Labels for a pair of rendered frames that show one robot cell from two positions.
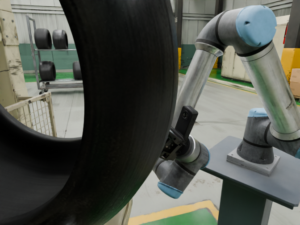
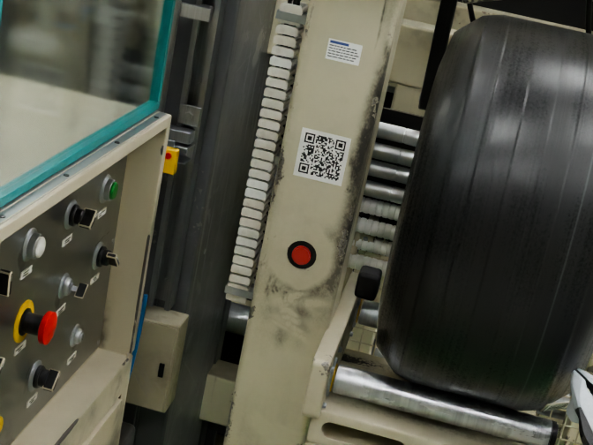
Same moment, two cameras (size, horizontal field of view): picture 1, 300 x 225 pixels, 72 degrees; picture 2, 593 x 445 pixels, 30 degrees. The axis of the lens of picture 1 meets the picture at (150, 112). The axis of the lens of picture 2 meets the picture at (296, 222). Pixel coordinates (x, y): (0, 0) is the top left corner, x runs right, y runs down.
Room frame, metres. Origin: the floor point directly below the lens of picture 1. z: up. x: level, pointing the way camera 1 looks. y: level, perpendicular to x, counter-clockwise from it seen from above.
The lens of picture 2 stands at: (0.10, -1.41, 1.66)
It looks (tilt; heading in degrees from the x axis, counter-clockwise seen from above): 19 degrees down; 92
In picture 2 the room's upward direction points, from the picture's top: 12 degrees clockwise
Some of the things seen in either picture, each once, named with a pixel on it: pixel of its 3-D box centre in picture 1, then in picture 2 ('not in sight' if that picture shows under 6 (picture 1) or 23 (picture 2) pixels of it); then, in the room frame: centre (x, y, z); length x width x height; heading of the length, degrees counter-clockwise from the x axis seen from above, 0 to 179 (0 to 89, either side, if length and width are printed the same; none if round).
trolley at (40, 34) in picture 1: (62, 57); not in sight; (5.68, 2.35, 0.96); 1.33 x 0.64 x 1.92; 105
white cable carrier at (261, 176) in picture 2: not in sight; (268, 156); (-0.02, 0.23, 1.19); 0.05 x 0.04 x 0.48; 85
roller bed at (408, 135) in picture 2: not in sight; (363, 187); (0.14, 0.65, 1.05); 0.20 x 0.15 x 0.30; 175
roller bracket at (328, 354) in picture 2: not in sight; (338, 339); (0.15, 0.27, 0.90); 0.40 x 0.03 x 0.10; 85
